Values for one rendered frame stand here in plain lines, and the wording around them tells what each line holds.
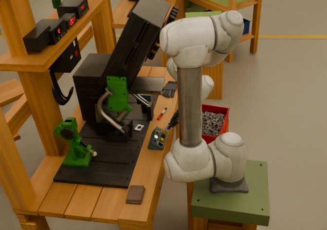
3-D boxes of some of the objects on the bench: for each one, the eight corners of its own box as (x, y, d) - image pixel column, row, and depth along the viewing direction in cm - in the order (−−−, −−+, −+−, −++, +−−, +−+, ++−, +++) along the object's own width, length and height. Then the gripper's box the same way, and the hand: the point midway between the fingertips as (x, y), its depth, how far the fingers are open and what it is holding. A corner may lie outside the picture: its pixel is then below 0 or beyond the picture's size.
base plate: (164, 79, 269) (164, 77, 268) (128, 188, 181) (128, 185, 180) (112, 77, 277) (112, 75, 275) (53, 182, 189) (52, 179, 188)
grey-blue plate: (152, 111, 232) (151, 94, 224) (152, 113, 231) (150, 95, 222) (138, 110, 234) (136, 93, 226) (137, 112, 232) (136, 95, 224)
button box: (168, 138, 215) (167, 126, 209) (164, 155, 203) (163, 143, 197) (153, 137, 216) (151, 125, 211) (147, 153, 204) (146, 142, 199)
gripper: (191, 115, 191) (168, 141, 204) (193, 102, 201) (172, 127, 215) (180, 108, 189) (157, 135, 203) (183, 95, 199) (161, 121, 213)
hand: (168, 127), depth 207 cm, fingers closed
